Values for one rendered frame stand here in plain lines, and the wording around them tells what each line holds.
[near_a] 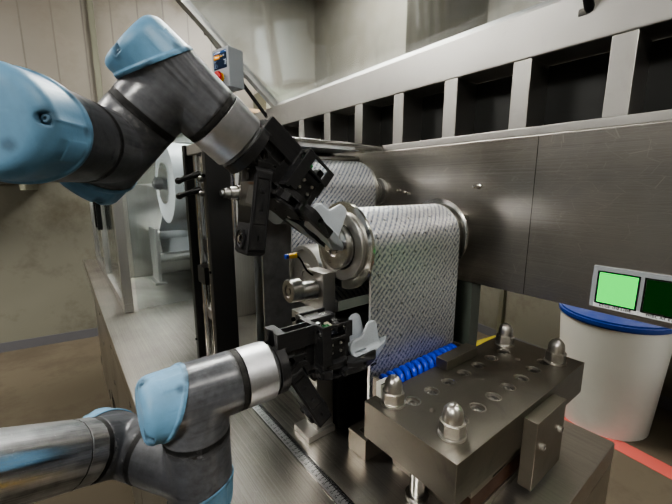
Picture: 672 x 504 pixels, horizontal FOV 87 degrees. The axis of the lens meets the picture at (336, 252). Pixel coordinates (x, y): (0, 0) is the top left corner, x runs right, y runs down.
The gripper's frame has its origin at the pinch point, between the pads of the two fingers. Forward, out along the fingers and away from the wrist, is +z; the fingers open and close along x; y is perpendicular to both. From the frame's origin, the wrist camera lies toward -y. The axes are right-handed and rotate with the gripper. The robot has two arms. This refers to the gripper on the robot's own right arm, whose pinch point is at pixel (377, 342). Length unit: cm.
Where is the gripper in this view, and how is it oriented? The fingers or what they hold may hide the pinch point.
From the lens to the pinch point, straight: 61.8
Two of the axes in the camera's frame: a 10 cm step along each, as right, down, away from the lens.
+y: 0.0, -9.8, -1.8
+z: 7.9, -1.1, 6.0
